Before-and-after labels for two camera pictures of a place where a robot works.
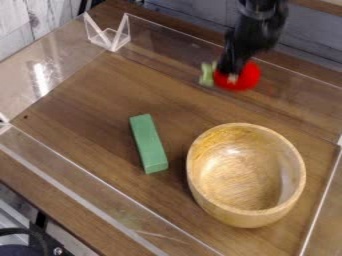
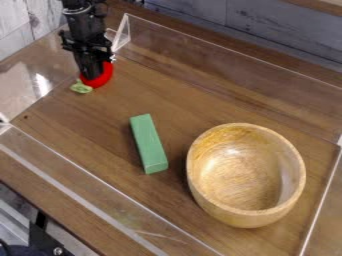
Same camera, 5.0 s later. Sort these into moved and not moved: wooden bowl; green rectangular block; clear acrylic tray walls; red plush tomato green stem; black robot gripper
Moved: black robot gripper; red plush tomato green stem
Not moved: wooden bowl; green rectangular block; clear acrylic tray walls
